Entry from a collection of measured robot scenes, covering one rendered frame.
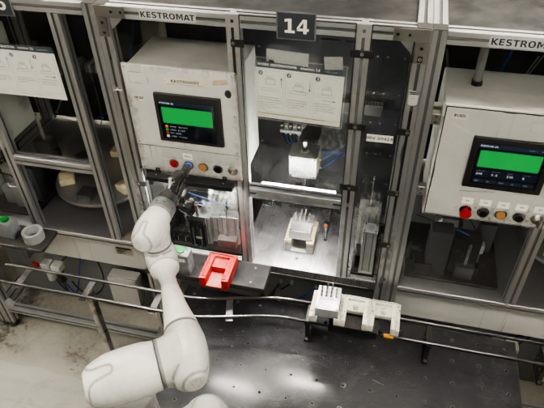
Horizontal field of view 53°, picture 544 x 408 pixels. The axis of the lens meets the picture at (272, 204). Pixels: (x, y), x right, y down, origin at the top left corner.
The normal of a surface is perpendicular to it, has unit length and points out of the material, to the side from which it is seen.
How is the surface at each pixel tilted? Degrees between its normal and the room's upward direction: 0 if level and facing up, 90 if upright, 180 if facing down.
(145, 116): 90
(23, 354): 0
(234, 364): 0
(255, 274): 0
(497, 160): 90
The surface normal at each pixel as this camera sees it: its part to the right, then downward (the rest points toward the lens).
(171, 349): 0.14, -0.72
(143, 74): -0.23, 0.64
